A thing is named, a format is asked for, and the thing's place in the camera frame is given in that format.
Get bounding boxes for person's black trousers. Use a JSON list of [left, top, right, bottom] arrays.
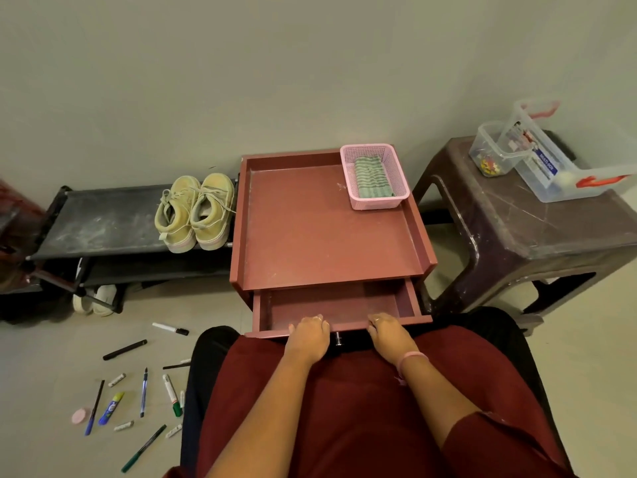
[[180, 307, 573, 478]]

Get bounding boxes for beige sneaker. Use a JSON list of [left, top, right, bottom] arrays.
[[190, 172, 237, 252], [154, 175, 202, 254]]

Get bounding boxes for person's maroon tunic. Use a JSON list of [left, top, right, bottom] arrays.
[[164, 326, 578, 478]]

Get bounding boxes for dark red furniture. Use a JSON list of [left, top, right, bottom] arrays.
[[0, 179, 48, 294]]

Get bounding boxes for person's right hand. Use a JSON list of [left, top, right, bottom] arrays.
[[367, 313, 422, 367]]

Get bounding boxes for red wooden drawer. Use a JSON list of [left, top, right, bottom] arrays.
[[245, 278, 433, 347]]

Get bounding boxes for heap of coloured clips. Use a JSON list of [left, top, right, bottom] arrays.
[[476, 153, 504, 177]]

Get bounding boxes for person's left hand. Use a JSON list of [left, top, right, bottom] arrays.
[[284, 315, 331, 367]]

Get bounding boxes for white marker green cap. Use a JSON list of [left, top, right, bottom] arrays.
[[162, 374, 183, 418]]

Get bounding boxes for pink plastic basket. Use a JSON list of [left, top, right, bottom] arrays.
[[340, 143, 411, 211]]

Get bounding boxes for brown plastic stool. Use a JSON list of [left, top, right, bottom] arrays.
[[412, 135, 637, 336]]

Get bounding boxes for green pen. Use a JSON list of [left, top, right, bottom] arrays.
[[121, 424, 167, 474]]

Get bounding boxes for black shoe rack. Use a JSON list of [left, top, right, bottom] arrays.
[[25, 180, 241, 315]]

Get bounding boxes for green striped cloth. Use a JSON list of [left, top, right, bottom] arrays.
[[354, 156, 395, 199]]

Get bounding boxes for person's left forearm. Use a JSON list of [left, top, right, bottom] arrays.
[[205, 356, 326, 478]]

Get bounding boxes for large clear container red handles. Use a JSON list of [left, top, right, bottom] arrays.
[[498, 99, 637, 203]]

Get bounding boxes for person's right forearm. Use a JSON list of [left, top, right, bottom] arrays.
[[398, 357, 482, 449]]

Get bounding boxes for red wooden side table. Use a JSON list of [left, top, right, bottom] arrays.
[[229, 149, 439, 340]]

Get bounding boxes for blue yellow glue bottle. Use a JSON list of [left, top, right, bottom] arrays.
[[98, 391, 125, 426]]

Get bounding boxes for pink wristband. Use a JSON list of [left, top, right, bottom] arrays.
[[395, 351, 430, 386]]

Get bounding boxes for dark blue pen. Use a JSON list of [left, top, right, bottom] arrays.
[[84, 379, 106, 437]]

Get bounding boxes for small clear plastic container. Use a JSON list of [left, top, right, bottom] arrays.
[[469, 120, 533, 178]]

